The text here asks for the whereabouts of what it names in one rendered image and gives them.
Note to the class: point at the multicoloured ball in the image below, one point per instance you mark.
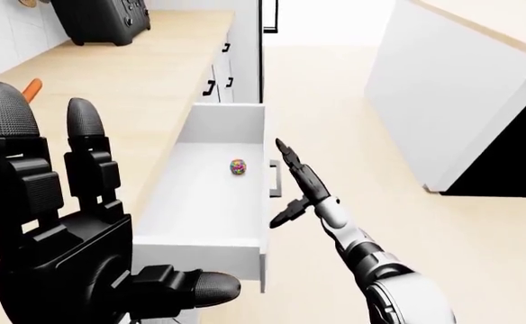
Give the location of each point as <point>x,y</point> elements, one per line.
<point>238,166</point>

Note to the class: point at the white kitchen island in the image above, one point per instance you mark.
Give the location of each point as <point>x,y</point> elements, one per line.
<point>465,101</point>

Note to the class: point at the wooden board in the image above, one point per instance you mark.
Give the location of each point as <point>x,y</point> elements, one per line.
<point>28,2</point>

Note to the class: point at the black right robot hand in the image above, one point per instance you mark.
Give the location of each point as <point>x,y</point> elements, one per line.
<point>305,184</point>

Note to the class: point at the white drawer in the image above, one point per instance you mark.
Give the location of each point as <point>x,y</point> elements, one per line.
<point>218,189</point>

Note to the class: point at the white base cabinet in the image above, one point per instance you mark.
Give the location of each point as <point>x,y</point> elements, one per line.
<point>227,64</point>

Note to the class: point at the black toaster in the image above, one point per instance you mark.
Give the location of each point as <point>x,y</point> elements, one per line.
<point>105,20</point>

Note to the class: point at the tall white cabinet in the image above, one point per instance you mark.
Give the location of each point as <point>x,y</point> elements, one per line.
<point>260,50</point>

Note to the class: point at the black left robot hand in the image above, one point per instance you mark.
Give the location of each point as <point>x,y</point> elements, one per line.
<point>65,243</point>

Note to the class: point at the orange carrot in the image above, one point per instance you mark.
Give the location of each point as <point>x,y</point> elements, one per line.
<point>32,88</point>

